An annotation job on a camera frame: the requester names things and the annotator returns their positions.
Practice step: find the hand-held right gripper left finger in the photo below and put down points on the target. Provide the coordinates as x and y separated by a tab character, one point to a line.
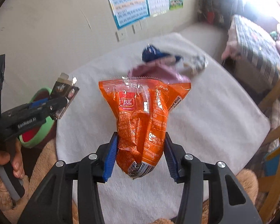
109	161

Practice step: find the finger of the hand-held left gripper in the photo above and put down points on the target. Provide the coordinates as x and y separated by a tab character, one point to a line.
38	103
58	113

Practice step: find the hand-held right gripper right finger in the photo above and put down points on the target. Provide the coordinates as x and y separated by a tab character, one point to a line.
171	161

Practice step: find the green plastic basin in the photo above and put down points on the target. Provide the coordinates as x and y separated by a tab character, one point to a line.
37	141

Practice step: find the dark brown foil packet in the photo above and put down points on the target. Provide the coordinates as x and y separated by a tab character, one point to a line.
64	88

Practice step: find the orange snack packet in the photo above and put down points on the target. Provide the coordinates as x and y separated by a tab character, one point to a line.
135	121

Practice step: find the pink plastic packet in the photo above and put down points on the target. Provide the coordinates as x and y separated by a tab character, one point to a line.
158	72

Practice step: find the crushed clear plastic bottle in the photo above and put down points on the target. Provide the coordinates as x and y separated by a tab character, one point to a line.
197	64

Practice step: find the blue wrapper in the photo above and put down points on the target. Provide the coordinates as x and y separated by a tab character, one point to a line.
151	54

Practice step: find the person's left hand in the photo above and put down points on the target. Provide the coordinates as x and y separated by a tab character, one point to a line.
0	182

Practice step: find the tan plush blanket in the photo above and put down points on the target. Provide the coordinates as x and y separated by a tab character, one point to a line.
44	154

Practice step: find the blue bordered letter poster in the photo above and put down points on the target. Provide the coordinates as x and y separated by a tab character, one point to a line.
128	4

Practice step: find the pink bedsheet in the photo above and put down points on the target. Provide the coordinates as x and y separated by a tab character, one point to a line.
231	42

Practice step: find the red bucket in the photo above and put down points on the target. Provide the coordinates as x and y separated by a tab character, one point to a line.
210	16

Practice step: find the green plush toy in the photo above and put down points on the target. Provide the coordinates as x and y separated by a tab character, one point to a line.
273	35

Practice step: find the metal storage rack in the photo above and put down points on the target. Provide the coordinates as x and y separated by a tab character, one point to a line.
214	2

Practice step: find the white wall socket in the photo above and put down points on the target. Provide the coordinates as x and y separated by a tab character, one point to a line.
120	35
138	26

